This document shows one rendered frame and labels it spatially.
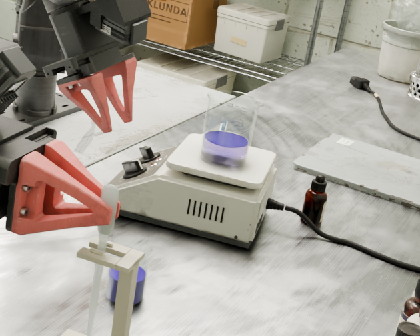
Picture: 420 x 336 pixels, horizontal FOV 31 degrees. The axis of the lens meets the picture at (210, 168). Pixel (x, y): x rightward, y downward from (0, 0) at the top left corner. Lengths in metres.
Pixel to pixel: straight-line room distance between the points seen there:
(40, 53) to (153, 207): 0.36
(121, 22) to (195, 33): 2.41
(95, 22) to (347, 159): 0.55
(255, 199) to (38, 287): 0.27
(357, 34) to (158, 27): 0.84
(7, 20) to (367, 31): 1.96
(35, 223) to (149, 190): 0.33
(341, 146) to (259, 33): 1.87
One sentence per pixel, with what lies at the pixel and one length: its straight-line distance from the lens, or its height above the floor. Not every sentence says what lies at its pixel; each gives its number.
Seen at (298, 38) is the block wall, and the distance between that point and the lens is 3.45.
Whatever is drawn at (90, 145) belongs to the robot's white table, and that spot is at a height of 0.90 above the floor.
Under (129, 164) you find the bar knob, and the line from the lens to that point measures 0.96.
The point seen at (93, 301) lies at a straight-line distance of 0.65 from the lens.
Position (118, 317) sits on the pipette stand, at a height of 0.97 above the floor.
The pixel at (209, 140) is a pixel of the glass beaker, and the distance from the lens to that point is 0.92.
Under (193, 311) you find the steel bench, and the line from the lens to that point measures 0.80.
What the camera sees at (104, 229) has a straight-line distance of 0.62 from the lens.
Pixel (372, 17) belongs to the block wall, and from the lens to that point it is 3.33.
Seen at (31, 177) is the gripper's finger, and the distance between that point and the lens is 0.61.
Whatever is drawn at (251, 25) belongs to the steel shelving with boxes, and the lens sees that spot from 3.17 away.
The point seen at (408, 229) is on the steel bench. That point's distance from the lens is 1.09.
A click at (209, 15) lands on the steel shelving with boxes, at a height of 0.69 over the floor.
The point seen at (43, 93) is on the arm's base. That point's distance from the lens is 1.23.
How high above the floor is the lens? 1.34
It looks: 22 degrees down
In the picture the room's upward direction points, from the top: 10 degrees clockwise
